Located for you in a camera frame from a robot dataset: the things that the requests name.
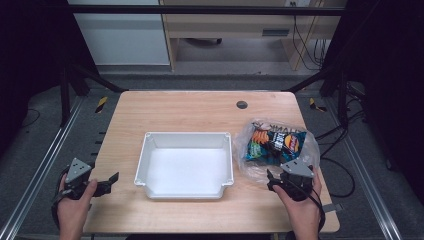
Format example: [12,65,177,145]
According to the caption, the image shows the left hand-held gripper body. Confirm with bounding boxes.
[64,157,105,201]

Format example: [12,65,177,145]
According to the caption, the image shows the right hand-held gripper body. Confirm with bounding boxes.
[277,158,315,202]

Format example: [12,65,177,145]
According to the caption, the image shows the blue chip bag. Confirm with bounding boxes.
[244,128,308,167]

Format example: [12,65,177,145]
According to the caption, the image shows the clear plastic bag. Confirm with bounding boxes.
[232,118,321,185]

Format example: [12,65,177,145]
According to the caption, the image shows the white plastic tray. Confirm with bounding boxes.
[133,131,235,200]

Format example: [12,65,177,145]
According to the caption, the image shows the person's left hand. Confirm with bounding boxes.
[55,178,99,230]

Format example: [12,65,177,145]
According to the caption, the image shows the person's right hand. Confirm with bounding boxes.
[272,165,323,232]

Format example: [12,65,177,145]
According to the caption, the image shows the grey tape strip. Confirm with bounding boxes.
[321,203,344,214]

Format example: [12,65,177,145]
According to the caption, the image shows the yellow black tape piece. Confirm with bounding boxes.
[94,96,109,115]

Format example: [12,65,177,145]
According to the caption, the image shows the white cabinet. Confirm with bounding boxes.
[67,0,171,67]

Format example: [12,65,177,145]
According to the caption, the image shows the aluminium floor rail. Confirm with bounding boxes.
[324,97,403,240]
[0,95,85,240]

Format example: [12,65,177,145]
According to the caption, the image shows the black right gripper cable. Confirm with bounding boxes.
[283,179,327,234]

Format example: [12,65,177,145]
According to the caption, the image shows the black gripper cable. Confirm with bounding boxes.
[283,179,327,234]
[50,167,69,231]

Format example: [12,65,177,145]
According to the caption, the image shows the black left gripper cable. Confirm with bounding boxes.
[50,167,69,231]

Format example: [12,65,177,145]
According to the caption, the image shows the black floor cables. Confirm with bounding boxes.
[314,80,367,199]

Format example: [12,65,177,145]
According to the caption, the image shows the thin black floor cable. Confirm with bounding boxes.
[19,107,41,130]

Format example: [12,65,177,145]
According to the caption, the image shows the yellow-handled tool right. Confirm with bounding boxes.
[308,97,328,113]

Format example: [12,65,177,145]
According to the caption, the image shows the black metal frame stand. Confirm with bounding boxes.
[59,62,130,128]
[285,64,350,130]

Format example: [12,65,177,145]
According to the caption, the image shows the black hanging cables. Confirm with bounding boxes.
[291,1,330,71]

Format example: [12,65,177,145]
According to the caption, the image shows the black horizontal frame bar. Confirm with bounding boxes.
[65,4,348,17]

